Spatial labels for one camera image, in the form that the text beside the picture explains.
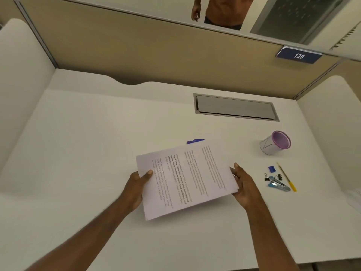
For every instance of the person's left hand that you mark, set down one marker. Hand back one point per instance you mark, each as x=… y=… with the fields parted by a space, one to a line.
x=134 y=189

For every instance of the person's right hand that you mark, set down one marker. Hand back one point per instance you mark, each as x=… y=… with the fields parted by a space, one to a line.
x=246 y=189

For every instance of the person's right thumb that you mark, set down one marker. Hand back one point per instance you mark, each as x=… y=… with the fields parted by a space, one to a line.
x=238 y=169

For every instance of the person's left thumb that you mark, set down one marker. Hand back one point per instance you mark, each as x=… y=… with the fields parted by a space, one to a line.
x=147 y=175

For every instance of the printed white paper sheets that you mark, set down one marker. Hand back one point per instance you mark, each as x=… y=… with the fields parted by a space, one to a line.
x=186 y=180

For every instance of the person's right forearm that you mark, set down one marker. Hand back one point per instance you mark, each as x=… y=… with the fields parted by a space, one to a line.
x=268 y=237

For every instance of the person's left forearm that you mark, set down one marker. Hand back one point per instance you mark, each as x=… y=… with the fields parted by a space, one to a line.
x=81 y=237

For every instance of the black binder clip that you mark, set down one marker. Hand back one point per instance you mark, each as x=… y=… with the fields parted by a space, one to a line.
x=279 y=177
x=266 y=177

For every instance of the blue pencil sharpener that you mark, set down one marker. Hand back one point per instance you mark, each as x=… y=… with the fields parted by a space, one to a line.
x=271 y=169

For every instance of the white cup with purple rim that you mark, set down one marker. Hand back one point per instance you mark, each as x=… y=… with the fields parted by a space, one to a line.
x=272 y=145

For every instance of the blue and silver stapler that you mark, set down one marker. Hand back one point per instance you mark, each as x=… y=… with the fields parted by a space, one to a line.
x=278 y=183

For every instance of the yellow pencil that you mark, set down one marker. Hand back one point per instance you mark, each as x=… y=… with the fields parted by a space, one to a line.
x=286 y=176

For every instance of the blue plastic object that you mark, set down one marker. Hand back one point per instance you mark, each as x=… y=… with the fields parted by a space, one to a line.
x=195 y=141

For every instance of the white side divider panel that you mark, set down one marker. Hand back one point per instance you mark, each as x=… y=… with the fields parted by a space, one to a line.
x=332 y=129
x=22 y=90

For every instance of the beige cubicle partition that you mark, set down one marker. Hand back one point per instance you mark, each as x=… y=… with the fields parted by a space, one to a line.
x=169 y=50

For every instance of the blue number sign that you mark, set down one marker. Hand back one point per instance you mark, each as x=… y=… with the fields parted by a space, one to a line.
x=298 y=55

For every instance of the dark frosted glass panel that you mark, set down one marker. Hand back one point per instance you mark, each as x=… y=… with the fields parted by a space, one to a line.
x=299 y=16

